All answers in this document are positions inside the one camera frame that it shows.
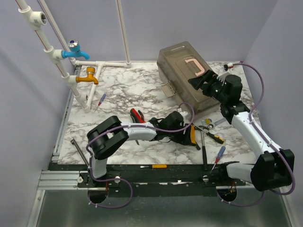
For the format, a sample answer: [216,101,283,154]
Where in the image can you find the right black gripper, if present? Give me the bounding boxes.
[189,70,228,104]

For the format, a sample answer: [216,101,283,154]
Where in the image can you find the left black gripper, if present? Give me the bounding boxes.
[166,123,191,146]

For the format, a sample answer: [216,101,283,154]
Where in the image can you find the beige translucent tool box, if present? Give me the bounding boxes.
[157,41,220,118]

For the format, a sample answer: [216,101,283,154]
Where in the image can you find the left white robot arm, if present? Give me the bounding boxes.
[87,111,196,187]

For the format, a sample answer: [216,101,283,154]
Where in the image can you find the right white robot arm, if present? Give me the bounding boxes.
[188,70,295,192]

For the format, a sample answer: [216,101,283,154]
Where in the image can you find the yellow black screwdriver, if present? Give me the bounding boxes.
[206,131,224,144]

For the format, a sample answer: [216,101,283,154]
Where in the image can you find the green stubby screwdriver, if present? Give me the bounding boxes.
[149,117,158,124]

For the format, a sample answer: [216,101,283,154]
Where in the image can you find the blue red screwdriver right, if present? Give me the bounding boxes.
[210,146,226,172]

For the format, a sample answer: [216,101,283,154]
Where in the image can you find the blue red screwdriver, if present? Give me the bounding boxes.
[94,94,106,112]
[210,146,226,172]

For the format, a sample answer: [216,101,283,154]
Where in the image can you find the silver ratchet wrench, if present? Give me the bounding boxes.
[207,118,226,130]

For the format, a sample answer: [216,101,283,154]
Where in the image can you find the red black pliers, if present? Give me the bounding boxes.
[130,108,145,123]

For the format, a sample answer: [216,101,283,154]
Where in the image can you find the blue red screwdriver left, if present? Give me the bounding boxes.
[94,94,106,112]

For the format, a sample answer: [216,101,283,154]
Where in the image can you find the orange water tap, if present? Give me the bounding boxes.
[76,67,98,85]

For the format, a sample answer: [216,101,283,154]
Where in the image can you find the metal socket wrench bar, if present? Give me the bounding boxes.
[71,139,89,166]

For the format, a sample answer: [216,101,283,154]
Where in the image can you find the blue water tap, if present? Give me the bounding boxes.
[61,39,90,60]

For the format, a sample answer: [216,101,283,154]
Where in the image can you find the black handle long hammer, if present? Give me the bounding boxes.
[195,125,208,171]

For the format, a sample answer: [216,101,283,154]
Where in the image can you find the orange handle screwdriver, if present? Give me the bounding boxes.
[140,164,168,169]

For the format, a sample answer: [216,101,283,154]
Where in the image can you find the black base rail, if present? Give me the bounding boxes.
[47,163,277,198]

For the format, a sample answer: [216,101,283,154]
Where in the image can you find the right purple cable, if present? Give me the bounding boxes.
[216,61,296,208]

